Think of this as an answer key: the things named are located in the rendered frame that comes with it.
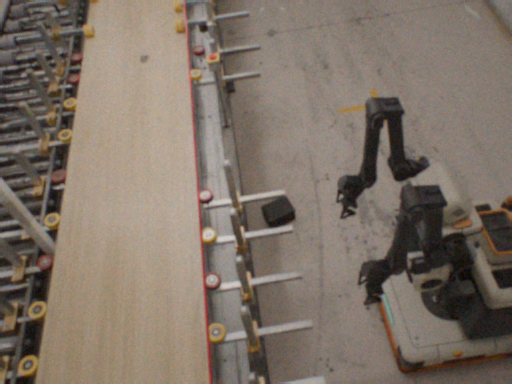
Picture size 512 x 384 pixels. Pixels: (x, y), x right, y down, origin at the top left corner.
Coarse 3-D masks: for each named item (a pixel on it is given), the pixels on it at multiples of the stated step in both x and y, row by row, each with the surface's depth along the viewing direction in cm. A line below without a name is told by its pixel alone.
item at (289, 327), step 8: (264, 328) 216; (272, 328) 215; (280, 328) 215; (288, 328) 215; (296, 328) 215; (304, 328) 215; (312, 328) 217; (232, 336) 215; (240, 336) 215; (264, 336) 216; (216, 344) 215
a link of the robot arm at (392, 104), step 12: (372, 108) 181; (384, 108) 180; (396, 108) 181; (372, 120) 182; (396, 120) 186; (396, 132) 191; (396, 144) 197; (396, 156) 203; (396, 168) 205; (396, 180) 211
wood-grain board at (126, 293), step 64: (128, 0) 374; (128, 64) 327; (128, 128) 290; (64, 192) 264; (128, 192) 260; (192, 192) 256; (64, 256) 239; (128, 256) 236; (192, 256) 233; (64, 320) 218; (128, 320) 216; (192, 320) 213
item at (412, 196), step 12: (408, 192) 156; (420, 192) 156; (432, 192) 156; (408, 204) 154; (420, 204) 153; (432, 204) 154; (444, 204) 155; (432, 216) 162; (432, 228) 168; (420, 240) 188; (432, 240) 174; (432, 252) 179; (432, 264) 183; (444, 264) 184
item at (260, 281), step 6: (270, 276) 231; (276, 276) 231; (282, 276) 231; (288, 276) 231; (294, 276) 230; (300, 276) 230; (234, 282) 231; (240, 282) 231; (252, 282) 230; (258, 282) 230; (264, 282) 230; (270, 282) 231; (276, 282) 232; (282, 282) 232; (222, 288) 230; (228, 288) 230; (234, 288) 230; (240, 288) 231
